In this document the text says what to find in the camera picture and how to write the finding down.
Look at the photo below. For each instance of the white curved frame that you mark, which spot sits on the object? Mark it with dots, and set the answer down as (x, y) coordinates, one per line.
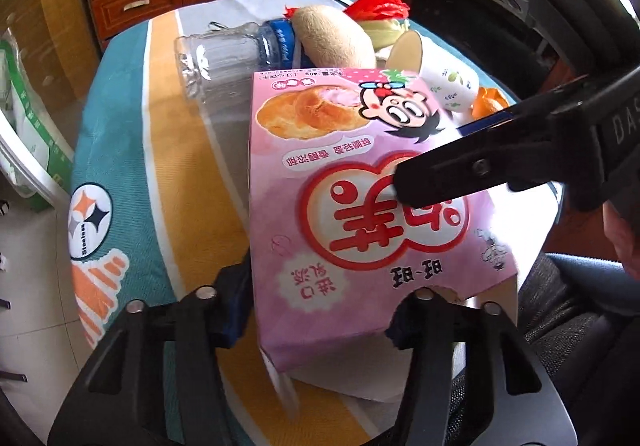
(17, 163)

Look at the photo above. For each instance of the red plastic bag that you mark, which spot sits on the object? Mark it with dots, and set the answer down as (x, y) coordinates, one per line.
(380, 6)

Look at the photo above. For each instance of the clear bottle with blue label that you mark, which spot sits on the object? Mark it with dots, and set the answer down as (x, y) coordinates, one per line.
(220, 56)

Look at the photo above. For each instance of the white floral paper cup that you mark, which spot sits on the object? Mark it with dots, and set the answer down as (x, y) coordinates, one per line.
(445, 81)

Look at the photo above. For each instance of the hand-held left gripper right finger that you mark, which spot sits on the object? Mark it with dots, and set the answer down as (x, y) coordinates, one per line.
(400, 323)

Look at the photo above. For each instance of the white paper napkin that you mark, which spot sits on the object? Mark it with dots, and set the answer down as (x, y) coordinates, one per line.
(345, 383)

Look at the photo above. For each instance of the green white plastic bag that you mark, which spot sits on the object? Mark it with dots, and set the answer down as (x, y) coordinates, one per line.
(35, 126)

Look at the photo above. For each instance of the brown coconut shell half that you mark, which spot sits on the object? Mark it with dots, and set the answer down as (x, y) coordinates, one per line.
(330, 38)

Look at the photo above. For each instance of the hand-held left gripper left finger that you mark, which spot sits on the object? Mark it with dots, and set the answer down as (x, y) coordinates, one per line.
(232, 306)

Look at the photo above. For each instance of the teal striped printed tablecloth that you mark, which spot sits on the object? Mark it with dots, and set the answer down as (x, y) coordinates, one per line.
(150, 151)

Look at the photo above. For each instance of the orange peel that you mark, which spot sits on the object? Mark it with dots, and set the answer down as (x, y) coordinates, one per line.
(487, 106)

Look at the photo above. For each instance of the pink cartoon snack box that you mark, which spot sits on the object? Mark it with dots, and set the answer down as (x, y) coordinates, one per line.
(310, 206)

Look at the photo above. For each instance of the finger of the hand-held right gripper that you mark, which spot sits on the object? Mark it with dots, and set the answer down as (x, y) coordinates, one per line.
(550, 98)
(460, 171)

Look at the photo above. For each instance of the black kitchen appliance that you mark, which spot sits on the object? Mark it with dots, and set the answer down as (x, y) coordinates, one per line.
(450, 1)

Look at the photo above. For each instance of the person's dark grey trousers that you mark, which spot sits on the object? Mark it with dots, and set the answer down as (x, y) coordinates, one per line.
(575, 316)

